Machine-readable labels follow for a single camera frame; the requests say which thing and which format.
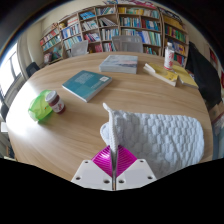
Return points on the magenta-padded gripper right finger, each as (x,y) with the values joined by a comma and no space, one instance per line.
(136,174)

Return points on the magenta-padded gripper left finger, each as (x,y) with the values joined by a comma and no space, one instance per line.
(90,175)

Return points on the white textured towel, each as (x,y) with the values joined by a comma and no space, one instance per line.
(160,138)

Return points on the small jar with white lid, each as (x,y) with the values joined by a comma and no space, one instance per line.
(56,103)

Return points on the green plastic bag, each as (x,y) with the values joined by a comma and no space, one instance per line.
(38,108)

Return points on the teal book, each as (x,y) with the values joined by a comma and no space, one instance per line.
(86,84)

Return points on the yellow book with white pages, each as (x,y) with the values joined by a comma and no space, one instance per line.
(160,74)

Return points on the grey-blue thick book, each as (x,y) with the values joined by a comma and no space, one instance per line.
(119,64)

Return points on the dark office chair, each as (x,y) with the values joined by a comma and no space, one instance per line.
(32,69)

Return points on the black cloth cover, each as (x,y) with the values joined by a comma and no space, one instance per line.
(206,75)

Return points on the white plastic bottle red label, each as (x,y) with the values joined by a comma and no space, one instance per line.
(169,56)

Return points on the grey mesh office chair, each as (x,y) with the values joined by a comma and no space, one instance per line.
(127,44)
(79,48)

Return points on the window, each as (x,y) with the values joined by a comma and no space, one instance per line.
(8,71)

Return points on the wooden bookshelf full of books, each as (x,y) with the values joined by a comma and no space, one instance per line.
(133,21)

